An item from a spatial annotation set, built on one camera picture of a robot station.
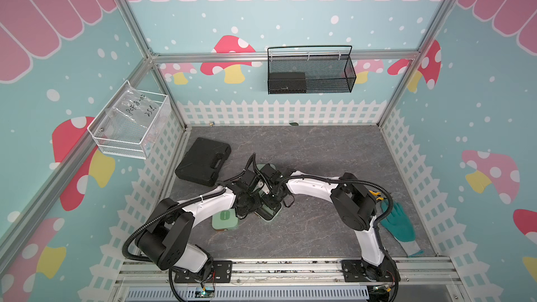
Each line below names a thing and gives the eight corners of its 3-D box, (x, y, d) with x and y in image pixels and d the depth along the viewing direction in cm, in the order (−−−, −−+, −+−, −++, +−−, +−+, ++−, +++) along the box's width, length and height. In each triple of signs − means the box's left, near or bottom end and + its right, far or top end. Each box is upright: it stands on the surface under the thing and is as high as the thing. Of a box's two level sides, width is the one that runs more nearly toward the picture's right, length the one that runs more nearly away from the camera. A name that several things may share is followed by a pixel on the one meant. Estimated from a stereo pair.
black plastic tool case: (178, 178, 101) (173, 171, 96) (200, 144, 115) (196, 136, 110) (214, 188, 98) (210, 181, 93) (232, 151, 112) (230, 144, 106)
